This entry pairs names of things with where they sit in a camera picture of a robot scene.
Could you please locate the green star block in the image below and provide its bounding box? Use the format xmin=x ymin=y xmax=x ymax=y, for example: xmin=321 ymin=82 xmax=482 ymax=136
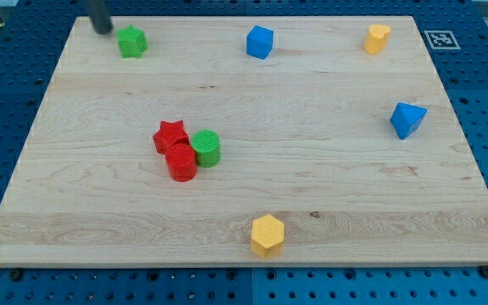
xmin=116 ymin=25 xmax=147 ymax=58

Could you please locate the red star block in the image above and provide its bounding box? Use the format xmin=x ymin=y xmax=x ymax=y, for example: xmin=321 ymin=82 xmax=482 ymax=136
xmin=152 ymin=120 xmax=189 ymax=154

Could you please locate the green cylinder block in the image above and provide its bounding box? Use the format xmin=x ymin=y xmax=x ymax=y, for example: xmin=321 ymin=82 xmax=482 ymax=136
xmin=191 ymin=130 xmax=221 ymax=168

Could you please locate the red cylinder block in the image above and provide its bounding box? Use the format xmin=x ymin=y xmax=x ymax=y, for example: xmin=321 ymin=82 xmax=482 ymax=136
xmin=165 ymin=143 xmax=197 ymax=182

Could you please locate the light wooden board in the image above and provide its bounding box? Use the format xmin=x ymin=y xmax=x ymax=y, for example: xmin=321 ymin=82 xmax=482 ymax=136
xmin=0 ymin=16 xmax=488 ymax=269

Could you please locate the yellow hexagon block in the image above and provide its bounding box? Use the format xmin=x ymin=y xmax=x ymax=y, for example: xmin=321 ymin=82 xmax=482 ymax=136
xmin=251 ymin=214 xmax=285 ymax=259

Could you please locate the blue cube block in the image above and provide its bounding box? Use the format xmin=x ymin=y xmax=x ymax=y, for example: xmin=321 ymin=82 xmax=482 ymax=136
xmin=246 ymin=25 xmax=274 ymax=59

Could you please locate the blue triangular prism block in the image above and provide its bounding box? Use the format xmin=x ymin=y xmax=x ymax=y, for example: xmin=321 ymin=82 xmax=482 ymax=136
xmin=390 ymin=103 xmax=428 ymax=140

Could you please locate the yellow heart block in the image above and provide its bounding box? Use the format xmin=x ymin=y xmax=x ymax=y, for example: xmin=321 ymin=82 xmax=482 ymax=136
xmin=363 ymin=24 xmax=392 ymax=55

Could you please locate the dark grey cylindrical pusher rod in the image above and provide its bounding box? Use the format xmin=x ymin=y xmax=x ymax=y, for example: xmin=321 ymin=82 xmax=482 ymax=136
xmin=85 ymin=0 xmax=113 ymax=35

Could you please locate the white fiducial marker tag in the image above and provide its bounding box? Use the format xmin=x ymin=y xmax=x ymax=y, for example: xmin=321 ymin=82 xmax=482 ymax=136
xmin=424 ymin=30 xmax=460 ymax=50

